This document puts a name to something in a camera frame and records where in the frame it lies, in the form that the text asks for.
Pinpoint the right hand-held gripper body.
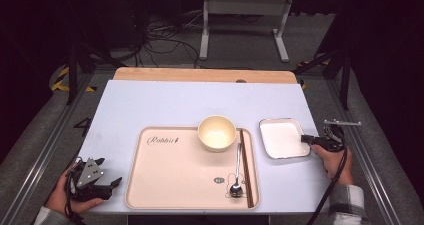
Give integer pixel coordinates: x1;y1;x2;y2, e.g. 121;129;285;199
313;119;363;153

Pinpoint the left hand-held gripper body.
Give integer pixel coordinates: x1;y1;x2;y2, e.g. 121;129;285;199
68;157;113;202

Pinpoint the white square plate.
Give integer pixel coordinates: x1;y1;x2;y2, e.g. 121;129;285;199
258;117;312;160

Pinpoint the beige rabbit print tray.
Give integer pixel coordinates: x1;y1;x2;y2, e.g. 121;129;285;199
124;126;261;211

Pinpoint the metal spoon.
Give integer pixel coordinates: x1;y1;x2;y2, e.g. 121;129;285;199
229;142;244;199

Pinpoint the cream bowl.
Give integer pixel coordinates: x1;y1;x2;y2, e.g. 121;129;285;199
197;114;238;153

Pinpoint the person's right hand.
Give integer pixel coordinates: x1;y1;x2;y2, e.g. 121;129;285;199
311;144;354;186

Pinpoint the person's left hand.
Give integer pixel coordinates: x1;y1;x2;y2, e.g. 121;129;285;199
44;166;105;215

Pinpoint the black tripod stand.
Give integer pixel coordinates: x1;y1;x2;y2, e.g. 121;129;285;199
293;44;354;111
64;41;128;106

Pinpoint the white metal stand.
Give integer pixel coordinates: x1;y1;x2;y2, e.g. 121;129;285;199
199;0;295;63

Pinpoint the aluminium floor rail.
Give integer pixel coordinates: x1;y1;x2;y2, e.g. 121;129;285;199
0;71;98;225
324;78;401;225

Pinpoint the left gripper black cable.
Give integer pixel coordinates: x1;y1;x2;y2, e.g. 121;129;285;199
64;171;88;225

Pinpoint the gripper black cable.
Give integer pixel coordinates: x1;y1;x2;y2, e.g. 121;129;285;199
304;124;349;225
64;171;88;225

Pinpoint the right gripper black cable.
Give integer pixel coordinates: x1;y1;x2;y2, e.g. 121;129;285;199
304;124;349;225

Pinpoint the bundle of black floor cables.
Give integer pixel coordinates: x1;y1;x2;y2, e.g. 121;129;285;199
133;14;201;69

